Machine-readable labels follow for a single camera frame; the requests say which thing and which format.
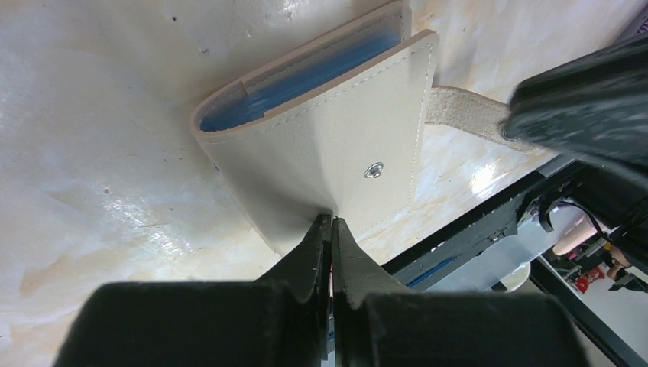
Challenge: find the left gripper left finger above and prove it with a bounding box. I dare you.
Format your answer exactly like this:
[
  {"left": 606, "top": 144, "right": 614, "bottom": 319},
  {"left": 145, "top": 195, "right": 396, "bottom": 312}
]
[{"left": 55, "top": 215, "right": 332, "bottom": 366}]

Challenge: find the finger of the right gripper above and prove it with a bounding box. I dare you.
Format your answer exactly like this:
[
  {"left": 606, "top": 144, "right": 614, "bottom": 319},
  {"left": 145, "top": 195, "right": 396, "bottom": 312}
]
[{"left": 500, "top": 34, "right": 647, "bottom": 187}]

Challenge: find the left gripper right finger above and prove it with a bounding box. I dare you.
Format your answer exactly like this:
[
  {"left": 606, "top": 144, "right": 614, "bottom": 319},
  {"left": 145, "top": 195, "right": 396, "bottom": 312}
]
[{"left": 331, "top": 218, "right": 589, "bottom": 366}]

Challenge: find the person's bare hand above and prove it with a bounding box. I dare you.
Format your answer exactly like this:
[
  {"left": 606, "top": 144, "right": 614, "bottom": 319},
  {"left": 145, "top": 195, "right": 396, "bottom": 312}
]
[{"left": 607, "top": 245, "right": 631, "bottom": 281}]

